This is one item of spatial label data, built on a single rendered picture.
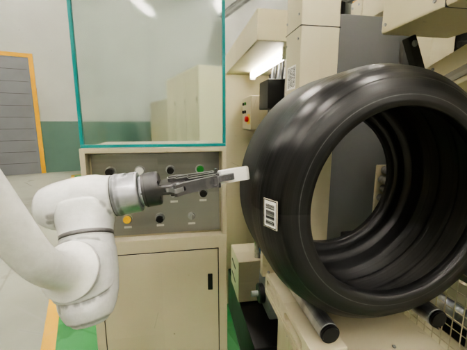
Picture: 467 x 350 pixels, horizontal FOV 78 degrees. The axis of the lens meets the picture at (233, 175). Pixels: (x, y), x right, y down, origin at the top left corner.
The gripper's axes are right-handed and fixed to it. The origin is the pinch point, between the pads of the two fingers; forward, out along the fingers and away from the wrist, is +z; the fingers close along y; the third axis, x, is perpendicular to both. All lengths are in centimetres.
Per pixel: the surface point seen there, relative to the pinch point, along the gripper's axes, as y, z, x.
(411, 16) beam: 11, 56, -33
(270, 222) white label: -10.8, 4.5, 8.7
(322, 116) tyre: -11.6, 16.9, -10.7
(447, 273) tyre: -13, 44, 28
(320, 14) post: 25, 37, -39
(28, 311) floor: 150, -142, 105
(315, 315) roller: -7.1, 13.5, 35.2
